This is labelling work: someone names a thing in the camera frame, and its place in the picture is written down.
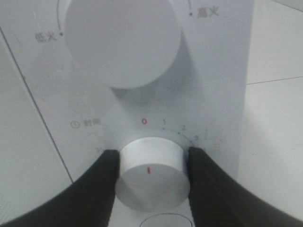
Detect round white door button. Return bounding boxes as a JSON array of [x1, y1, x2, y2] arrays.
[[139, 213, 194, 227]]

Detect white microwave oven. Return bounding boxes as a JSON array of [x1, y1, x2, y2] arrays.
[[0, 0, 254, 227]]

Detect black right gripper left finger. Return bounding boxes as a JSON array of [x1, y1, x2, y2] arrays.
[[3, 150, 120, 227]]

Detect white microwave door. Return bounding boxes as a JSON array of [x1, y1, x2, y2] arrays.
[[0, 38, 72, 223]]

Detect white microwave knob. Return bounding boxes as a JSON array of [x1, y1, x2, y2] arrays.
[[115, 137, 190, 212], [62, 0, 181, 89]]

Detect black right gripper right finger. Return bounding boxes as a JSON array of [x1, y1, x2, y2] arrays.
[[187, 147, 303, 227]]

